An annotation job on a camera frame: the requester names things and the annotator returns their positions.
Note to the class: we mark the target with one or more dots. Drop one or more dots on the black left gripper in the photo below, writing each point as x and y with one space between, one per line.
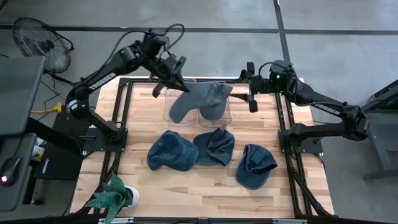
169 74

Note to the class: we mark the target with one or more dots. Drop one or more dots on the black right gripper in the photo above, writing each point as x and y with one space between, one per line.
259 84

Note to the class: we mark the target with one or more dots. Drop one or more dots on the blue denim cap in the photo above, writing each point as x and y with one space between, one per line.
172 152
196 96
213 112
214 147
253 168

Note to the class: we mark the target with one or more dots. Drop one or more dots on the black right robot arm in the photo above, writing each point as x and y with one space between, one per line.
326 107

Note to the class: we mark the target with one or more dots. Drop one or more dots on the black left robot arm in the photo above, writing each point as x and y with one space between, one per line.
102 79

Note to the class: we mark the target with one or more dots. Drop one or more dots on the clear plastic bin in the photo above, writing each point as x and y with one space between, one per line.
214 123
165 109

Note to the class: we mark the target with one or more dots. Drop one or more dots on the white plant pot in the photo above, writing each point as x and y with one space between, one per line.
135 196

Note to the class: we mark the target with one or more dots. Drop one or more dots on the green artificial plant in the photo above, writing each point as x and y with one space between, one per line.
112 193

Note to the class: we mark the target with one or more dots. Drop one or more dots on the black floor fan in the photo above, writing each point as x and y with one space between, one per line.
46 46

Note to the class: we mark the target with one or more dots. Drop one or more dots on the black Trossen controller box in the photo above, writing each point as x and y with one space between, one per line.
59 165

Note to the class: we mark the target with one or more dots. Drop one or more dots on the white labelled container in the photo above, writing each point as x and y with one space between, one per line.
37 152

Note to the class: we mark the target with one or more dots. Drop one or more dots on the grey desk panel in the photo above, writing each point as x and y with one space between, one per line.
18 93
18 199

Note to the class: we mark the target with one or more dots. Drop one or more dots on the black computer mouse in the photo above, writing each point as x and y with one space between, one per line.
9 171

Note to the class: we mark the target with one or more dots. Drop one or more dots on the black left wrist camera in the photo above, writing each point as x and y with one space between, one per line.
178 63

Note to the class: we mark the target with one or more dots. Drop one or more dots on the black aluminium rig frame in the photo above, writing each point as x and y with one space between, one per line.
126 99

